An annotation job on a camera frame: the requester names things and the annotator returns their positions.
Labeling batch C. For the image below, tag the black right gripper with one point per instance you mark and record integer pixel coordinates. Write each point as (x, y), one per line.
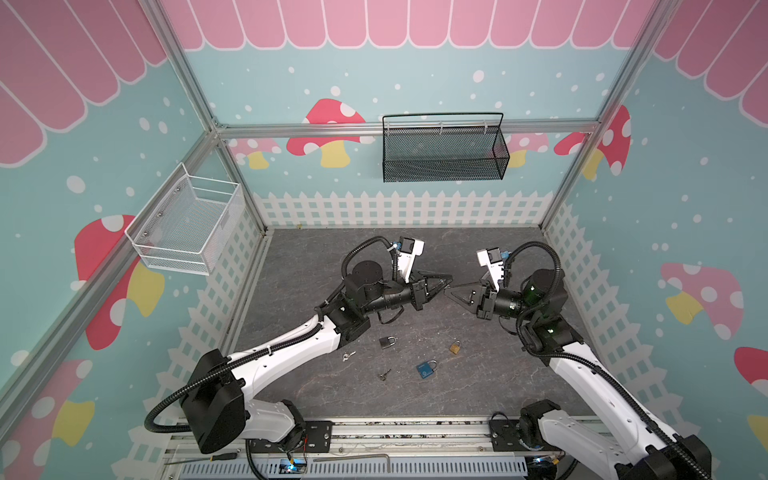
(481, 301)

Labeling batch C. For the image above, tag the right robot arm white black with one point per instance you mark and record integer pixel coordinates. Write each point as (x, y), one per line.
(526, 286)

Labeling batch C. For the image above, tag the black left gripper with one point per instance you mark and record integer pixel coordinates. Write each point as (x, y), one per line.
(419, 289)

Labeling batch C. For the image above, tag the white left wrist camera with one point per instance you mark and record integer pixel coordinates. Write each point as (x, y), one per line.
(405, 251)

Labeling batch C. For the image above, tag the black wire mesh basket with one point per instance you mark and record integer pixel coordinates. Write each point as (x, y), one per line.
(441, 147)

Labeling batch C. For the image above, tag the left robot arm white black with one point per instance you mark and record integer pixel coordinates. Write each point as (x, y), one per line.
(219, 404)

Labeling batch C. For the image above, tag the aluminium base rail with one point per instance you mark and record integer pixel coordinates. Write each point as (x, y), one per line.
(373, 448)

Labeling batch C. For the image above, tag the blue padlock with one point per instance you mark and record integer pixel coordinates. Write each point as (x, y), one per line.
(426, 369)

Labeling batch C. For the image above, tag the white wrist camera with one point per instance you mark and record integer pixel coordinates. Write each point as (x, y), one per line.
(405, 251)
(495, 261)

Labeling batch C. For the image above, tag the white wire mesh basket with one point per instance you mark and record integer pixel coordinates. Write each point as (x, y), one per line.
(187, 224)

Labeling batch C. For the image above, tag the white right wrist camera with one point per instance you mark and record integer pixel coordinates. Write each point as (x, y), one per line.
(495, 261)

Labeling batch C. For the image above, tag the yellow handled screwdriver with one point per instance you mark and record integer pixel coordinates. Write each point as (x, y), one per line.
(228, 456)

